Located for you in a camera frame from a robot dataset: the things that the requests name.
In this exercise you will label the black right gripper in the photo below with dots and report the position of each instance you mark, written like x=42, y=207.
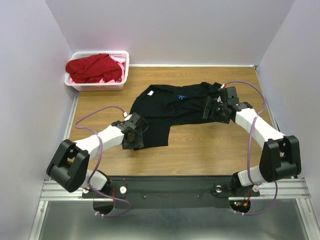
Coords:
x=216, y=101

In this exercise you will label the black t shirt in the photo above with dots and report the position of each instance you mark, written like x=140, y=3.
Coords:
x=163, y=106

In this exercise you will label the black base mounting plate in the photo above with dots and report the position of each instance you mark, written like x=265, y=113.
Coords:
x=163, y=192

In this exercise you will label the aluminium frame rail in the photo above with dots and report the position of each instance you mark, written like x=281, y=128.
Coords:
x=51, y=191

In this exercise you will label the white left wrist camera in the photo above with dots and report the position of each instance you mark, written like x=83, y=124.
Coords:
x=126, y=116

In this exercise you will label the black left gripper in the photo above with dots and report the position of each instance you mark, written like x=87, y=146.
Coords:
x=138, y=143

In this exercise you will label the white plastic laundry basket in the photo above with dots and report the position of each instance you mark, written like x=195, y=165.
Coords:
x=108, y=86

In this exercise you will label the red t shirt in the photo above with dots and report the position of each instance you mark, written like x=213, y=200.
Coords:
x=95, y=68

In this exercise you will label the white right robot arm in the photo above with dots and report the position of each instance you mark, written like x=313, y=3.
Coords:
x=280, y=156

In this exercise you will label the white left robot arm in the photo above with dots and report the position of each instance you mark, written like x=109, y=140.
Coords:
x=69, y=165

